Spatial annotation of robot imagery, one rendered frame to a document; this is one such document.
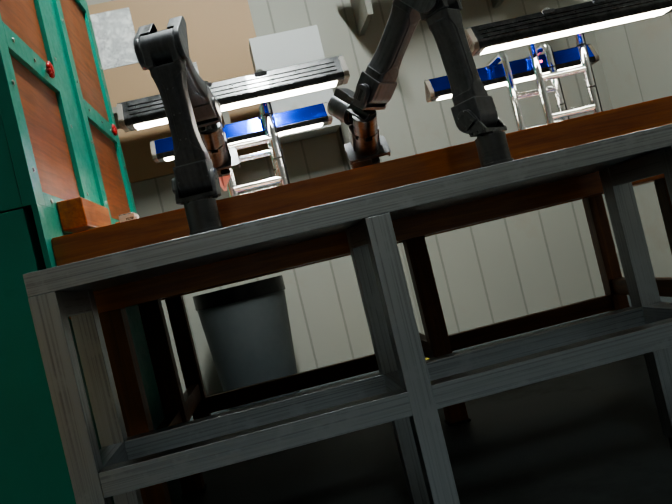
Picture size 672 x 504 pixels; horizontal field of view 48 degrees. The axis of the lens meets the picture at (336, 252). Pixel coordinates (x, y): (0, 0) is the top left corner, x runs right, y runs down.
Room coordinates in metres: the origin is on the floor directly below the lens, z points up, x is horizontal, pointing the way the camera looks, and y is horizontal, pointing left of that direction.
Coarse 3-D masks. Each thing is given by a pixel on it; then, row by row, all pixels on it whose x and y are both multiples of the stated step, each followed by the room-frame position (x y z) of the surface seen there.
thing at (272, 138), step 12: (264, 72) 2.03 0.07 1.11; (264, 108) 2.20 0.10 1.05; (276, 132) 2.21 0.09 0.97; (240, 144) 2.19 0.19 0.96; (252, 144) 2.19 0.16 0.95; (276, 144) 2.20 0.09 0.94; (276, 156) 2.20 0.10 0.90; (276, 168) 2.20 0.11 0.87; (264, 180) 2.19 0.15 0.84; (276, 180) 2.20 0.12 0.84; (288, 180) 2.21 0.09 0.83; (228, 192) 2.19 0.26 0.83
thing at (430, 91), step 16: (576, 48) 2.70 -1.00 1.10; (592, 48) 2.69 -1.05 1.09; (512, 64) 2.67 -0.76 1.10; (528, 64) 2.67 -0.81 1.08; (544, 64) 2.66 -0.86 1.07; (560, 64) 2.66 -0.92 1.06; (576, 64) 2.67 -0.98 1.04; (592, 64) 2.73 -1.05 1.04; (432, 80) 2.65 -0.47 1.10; (448, 80) 2.65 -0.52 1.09; (496, 80) 2.64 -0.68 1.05; (432, 96) 2.62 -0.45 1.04
